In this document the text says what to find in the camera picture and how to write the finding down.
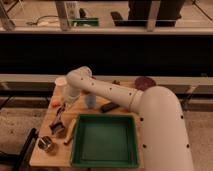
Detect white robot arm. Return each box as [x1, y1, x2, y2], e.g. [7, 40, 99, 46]
[55, 66, 194, 171]

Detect purple bowl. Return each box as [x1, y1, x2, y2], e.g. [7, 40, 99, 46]
[135, 76, 156, 91]

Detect orange carrot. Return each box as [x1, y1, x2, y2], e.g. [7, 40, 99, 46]
[51, 99, 61, 108]

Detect white cup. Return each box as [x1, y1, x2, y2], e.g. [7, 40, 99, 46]
[55, 76, 67, 87]

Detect metal measuring cup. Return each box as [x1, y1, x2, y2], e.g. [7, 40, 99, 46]
[38, 136, 55, 153]

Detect blue plastic cup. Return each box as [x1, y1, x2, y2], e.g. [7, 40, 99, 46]
[85, 94, 96, 109]

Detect wooden board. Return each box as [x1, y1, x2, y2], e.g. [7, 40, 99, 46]
[30, 81, 144, 171]

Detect green plastic tray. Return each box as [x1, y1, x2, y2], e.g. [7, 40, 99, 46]
[70, 114, 139, 168]

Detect black rectangular block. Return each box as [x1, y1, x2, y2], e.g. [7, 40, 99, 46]
[100, 102, 119, 113]

